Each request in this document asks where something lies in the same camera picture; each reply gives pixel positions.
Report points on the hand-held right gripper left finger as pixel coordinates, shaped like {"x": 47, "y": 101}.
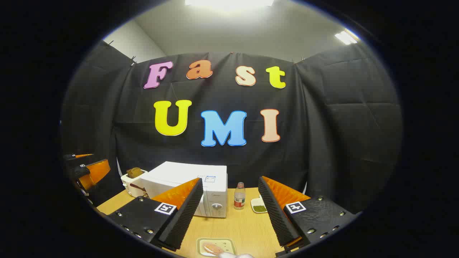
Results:
{"x": 183, "y": 218}

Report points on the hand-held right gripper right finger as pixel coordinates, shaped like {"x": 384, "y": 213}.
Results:
{"x": 278, "y": 218}

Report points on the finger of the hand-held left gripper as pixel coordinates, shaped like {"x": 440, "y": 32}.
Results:
{"x": 96, "y": 172}
{"x": 80, "y": 156}

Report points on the pink sugared donut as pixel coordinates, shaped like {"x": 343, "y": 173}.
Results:
{"x": 212, "y": 248}

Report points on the white microwave oven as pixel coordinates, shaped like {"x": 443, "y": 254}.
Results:
{"x": 172, "y": 175}

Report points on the white divided dish of beans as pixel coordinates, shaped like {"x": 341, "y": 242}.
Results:
{"x": 259, "y": 207}

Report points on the white toaster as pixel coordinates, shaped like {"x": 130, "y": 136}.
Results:
{"x": 131, "y": 186}

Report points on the brown bread slice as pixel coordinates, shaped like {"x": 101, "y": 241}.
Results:
{"x": 134, "y": 172}

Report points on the clear plastic bottle red label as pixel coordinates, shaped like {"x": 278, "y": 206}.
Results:
{"x": 239, "y": 197}

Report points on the pale green square plate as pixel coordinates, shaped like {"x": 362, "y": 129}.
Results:
{"x": 227, "y": 244}

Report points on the black backdrop cloth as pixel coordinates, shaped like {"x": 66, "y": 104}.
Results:
{"x": 322, "y": 125}

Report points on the small ceiling light panel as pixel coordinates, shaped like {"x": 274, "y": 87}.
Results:
{"x": 346, "y": 37}

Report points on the large ceiling light panel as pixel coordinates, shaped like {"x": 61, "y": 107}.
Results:
{"x": 229, "y": 3}

